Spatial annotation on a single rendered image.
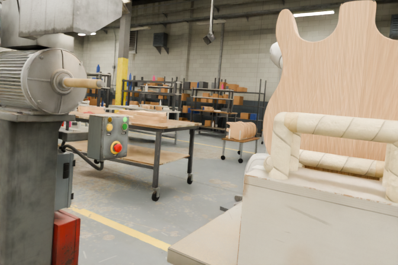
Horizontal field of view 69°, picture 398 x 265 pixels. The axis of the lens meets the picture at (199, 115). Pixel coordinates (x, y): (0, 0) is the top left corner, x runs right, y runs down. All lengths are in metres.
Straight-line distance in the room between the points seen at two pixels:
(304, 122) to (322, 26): 11.80
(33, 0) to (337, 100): 0.94
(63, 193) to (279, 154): 1.21
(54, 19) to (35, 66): 0.25
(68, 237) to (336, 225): 1.29
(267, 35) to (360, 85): 12.11
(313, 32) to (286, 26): 11.55
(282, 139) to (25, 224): 1.18
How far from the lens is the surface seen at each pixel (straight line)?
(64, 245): 1.58
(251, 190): 0.51
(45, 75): 1.19
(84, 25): 0.94
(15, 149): 1.34
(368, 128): 0.47
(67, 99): 1.23
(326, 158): 0.64
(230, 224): 0.74
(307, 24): 12.40
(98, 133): 1.36
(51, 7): 1.02
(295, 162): 0.58
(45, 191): 1.45
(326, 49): 0.68
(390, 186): 0.49
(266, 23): 12.90
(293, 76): 0.69
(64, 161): 1.50
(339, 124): 0.47
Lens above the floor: 1.22
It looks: 3 degrees down
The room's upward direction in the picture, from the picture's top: 4 degrees clockwise
